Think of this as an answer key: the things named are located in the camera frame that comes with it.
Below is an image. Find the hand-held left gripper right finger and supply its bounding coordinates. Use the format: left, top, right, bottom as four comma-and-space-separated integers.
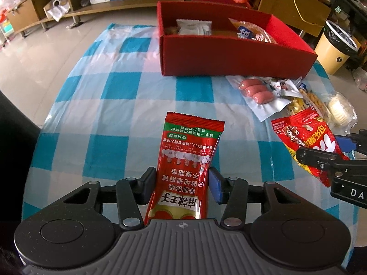
208, 168, 303, 230

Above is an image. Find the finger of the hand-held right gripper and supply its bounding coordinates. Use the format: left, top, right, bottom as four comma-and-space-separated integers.
295, 147, 367, 178
335, 130, 367, 154

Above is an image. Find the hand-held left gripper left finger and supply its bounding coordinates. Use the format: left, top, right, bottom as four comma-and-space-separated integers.
61, 166, 157, 230

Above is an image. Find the red mushroom print packet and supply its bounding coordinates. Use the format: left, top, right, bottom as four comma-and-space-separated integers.
271, 107, 351, 189

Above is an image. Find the white round pastry packet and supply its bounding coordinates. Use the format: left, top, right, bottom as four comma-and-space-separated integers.
325, 92, 359, 129

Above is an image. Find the red green spicy strip packet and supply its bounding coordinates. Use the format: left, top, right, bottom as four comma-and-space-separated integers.
144, 112, 225, 226

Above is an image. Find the yellow waffle packet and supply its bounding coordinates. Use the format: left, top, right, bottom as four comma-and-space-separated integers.
287, 88, 334, 124

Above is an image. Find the red cardboard box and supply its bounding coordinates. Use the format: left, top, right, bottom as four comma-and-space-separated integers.
157, 0, 319, 78

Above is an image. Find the orange brown snack packet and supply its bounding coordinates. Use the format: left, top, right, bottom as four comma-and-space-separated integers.
228, 17, 278, 44

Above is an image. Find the sandwich bread packet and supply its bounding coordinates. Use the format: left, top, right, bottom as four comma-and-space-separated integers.
166, 19, 213, 37

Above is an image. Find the small white candy packet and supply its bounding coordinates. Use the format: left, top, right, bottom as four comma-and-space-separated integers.
268, 77, 303, 99

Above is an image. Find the pink sausage packet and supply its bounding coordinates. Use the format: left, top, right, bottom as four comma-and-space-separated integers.
225, 75, 290, 122

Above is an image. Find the yellow waste bin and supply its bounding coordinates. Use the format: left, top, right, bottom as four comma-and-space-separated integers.
314, 20, 362, 75

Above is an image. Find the blue white checkered tablecloth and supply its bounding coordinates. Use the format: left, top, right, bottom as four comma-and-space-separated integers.
21, 23, 362, 264

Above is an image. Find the dark cabinet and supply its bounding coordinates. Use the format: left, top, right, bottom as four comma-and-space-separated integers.
0, 91, 41, 224

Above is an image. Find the dark metal shelf rack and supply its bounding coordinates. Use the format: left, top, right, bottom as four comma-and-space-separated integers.
324, 0, 367, 72

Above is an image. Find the wooden television stand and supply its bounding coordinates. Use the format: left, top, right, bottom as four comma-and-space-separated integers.
6, 0, 331, 38

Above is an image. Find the yellow cable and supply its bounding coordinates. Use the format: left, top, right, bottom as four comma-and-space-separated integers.
277, 0, 324, 29

